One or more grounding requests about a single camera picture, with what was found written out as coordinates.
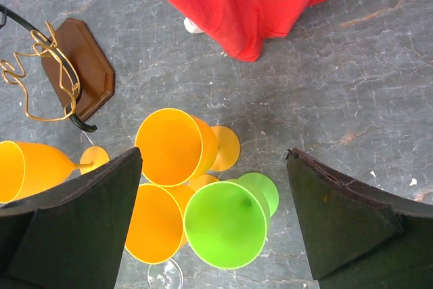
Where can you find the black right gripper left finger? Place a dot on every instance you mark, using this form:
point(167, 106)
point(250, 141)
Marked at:
point(73, 235)

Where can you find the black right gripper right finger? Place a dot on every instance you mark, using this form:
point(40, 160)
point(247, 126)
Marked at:
point(356, 235)

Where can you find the green plastic goblet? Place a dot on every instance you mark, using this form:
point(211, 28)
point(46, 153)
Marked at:
point(226, 223)

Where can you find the orange plastic goblet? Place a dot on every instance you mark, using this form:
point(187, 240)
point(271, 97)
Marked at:
point(177, 147)
point(31, 168)
point(156, 230)

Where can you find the gold wire wine glass rack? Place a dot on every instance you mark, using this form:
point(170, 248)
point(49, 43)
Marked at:
point(78, 70)

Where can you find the clear wine glass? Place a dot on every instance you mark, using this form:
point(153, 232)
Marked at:
point(166, 275)

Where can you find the white stand foot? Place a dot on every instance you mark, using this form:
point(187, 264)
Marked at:
point(191, 27)

